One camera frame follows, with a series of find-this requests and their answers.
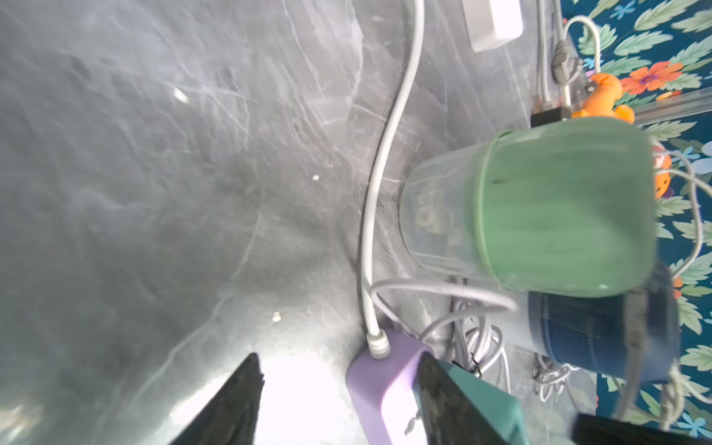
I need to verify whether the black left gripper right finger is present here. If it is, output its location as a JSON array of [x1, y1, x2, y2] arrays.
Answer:
[[413, 352, 501, 445]]

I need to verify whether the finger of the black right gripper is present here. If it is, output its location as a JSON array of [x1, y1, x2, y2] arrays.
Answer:
[[571, 413, 711, 445]]

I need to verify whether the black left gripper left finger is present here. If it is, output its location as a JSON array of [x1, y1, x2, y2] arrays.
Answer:
[[172, 352, 265, 445]]

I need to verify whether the light teal charger adapter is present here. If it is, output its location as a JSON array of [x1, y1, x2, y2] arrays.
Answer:
[[439, 361, 530, 445]]

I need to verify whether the purple power strip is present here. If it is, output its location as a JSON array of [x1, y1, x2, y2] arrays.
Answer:
[[346, 330, 432, 444]]

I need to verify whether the lavender charging cable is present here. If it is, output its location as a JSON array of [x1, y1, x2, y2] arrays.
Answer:
[[368, 277, 580, 404]]

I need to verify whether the dark blue meat grinder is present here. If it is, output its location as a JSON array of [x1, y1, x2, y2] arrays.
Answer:
[[500, 260, 682, 385]]

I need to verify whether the green cordless meat grinder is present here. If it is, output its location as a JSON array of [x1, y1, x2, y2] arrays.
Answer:
[[399, 117, 656, 298]]

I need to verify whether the black power strip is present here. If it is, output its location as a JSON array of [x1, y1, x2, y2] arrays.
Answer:
[[530, 107, 572, 128]]

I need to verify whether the orange shark plush toy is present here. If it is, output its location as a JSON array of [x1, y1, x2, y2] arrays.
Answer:
[[572, 72, 672, 198]]

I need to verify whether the white folding desk lamp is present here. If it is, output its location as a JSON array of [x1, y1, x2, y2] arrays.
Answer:
[[461, 0, 524, 53]]

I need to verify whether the white purple strip cord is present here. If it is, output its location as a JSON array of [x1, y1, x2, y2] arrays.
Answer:
[[358, 0, 426, 360]]

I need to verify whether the white power strip cord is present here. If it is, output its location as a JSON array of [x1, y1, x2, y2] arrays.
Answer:
[[533, 0, 604, 109]]

